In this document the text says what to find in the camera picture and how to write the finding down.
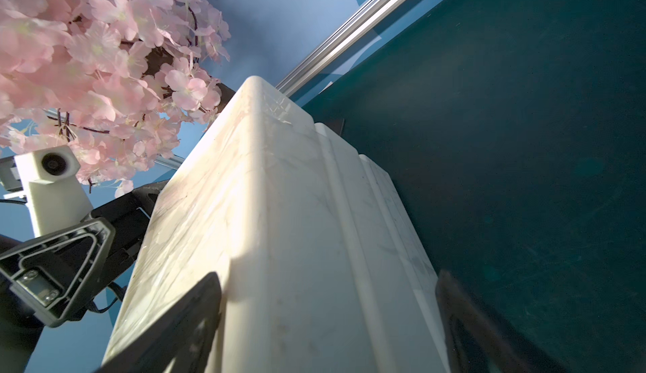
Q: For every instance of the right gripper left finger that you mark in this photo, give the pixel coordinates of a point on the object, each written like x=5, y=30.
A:
x=181, y=339

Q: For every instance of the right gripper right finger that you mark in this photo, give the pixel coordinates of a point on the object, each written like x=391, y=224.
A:
x=480, y=339

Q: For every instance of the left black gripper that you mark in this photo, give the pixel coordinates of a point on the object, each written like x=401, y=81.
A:
x=59, y=274

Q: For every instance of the white three-drawer cabinet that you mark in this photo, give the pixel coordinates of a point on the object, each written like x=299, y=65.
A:
x=320, y=267

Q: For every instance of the pink cherry blossom tree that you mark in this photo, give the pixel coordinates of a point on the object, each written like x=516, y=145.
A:
x=114, y=80

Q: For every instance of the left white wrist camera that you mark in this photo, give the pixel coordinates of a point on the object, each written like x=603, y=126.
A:
x=47, y=179

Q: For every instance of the rear aluminium frame bar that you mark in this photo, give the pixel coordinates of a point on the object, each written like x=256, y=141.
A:
x=368, y=15

